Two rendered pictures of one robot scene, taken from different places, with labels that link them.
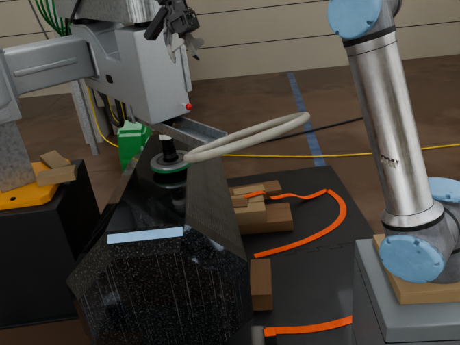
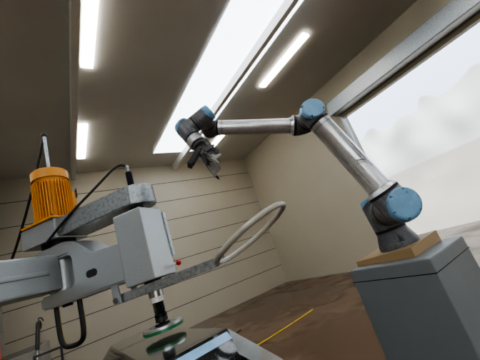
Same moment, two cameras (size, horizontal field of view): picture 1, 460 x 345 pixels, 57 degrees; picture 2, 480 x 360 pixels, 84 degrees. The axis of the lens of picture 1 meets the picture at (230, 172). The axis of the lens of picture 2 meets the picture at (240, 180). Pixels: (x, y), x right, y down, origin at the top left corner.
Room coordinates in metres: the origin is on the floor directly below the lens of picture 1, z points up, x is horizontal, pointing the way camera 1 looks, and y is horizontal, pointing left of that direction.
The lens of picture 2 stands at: (0.34, 0.87, 1.09)
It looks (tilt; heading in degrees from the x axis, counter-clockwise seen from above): 15 degrees up; 318
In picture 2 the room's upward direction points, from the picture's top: 19 degrees counter-clockwise
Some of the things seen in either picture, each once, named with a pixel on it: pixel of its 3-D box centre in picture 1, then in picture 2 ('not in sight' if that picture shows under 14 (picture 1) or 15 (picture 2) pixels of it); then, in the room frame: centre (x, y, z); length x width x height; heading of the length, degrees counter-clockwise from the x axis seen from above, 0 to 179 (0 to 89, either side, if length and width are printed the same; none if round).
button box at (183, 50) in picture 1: (181, 60); (163, 234); (1.99, 0.16, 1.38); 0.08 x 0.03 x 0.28; 34
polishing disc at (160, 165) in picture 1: (170, 159); (163, 325); (1.99, 0.29, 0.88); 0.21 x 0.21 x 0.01
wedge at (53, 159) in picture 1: (55, 160); not in sight; (2.35, 1.04, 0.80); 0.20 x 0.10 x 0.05; 40
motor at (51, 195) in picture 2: not in sight; (54, 198); (2.54, 0.65, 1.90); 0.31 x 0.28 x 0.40; 124
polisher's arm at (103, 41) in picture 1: (122, 67); (97, 269); (2.32, 0.50, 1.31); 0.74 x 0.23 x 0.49; 34
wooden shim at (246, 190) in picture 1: (248, 190); not in sight; (2.92, -0.13, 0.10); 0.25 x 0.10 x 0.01; 95
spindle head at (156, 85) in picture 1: (146, 72); (134, 251); (2.05, 0.34, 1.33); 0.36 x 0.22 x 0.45; 34
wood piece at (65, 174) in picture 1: (57, 175); not in sight; (2.13, 0.95, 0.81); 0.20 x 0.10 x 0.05; 99
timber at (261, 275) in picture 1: (261, 283); not in sight; (1.87, -0.10, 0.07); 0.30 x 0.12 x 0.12; 173
